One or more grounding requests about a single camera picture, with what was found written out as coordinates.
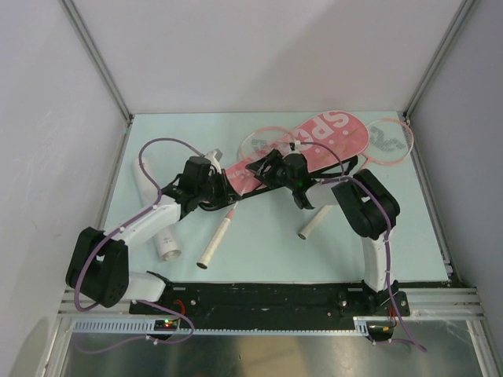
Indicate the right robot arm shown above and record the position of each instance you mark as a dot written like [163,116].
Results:
[369,208]

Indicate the aluminium frame post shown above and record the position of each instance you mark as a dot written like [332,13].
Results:
[452,34]
[90,46]

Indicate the aluminium frame post right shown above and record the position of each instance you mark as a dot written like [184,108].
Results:
[452,34]

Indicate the white shuttlecock tube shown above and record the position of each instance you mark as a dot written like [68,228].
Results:
[164,239]

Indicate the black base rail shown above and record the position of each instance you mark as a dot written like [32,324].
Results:
[276,304]

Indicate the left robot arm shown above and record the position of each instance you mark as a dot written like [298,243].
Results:
[99,270]

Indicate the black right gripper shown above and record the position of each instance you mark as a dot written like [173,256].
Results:
[258,167]

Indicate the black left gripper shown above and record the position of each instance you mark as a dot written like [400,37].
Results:
[228,194]

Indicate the white slotted cable duct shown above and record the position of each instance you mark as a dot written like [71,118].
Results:
[148,326]

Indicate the aluminium frame post left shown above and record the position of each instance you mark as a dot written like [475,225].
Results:
[90,46]

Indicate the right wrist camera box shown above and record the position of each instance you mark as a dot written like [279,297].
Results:
[295,147]

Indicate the pink racket bag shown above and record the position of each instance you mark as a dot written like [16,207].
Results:
[326,138]

